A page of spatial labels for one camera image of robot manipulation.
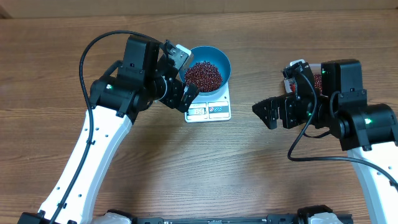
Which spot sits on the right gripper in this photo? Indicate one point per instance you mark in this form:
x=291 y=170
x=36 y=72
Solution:
x=288 y=111

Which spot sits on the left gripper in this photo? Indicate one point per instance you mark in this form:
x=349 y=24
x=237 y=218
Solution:
x=175 y=94

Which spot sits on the red beans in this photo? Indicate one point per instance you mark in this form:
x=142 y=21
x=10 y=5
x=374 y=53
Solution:
x=206 y=76

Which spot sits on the blue metal bowl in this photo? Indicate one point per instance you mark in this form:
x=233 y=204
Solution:
x=212 y=54

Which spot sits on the red scoop blue handle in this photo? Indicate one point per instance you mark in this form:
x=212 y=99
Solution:
x=292 y=87

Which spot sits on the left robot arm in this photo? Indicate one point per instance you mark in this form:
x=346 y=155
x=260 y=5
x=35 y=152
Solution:
x=147 y=73

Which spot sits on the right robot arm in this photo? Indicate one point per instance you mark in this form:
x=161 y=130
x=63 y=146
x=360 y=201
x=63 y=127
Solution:
x=331 y=95

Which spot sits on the white kitchen scale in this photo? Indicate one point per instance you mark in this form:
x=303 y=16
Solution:
x=210 y=108

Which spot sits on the clear plastic container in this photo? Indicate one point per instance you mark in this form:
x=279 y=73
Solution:
x=317 y=73

